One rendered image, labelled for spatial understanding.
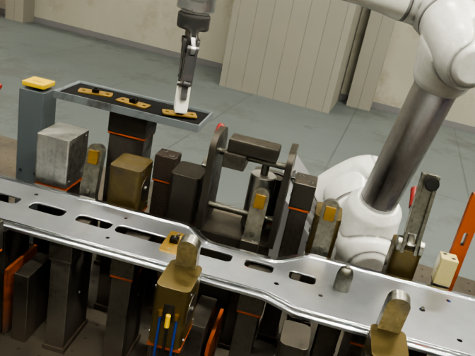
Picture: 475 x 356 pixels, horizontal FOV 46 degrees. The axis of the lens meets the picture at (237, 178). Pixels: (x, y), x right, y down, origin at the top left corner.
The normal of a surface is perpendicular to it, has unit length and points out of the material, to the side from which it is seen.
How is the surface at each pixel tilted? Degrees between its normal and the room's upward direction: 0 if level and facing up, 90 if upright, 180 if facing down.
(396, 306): 102
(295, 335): 0
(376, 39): 90
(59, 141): 90
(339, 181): 54
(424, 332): 0
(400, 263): 90
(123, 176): 90
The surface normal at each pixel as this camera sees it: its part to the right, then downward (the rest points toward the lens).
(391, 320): -0.23, 0.52
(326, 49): -0.29, 0.31
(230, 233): 0.18, -0.91
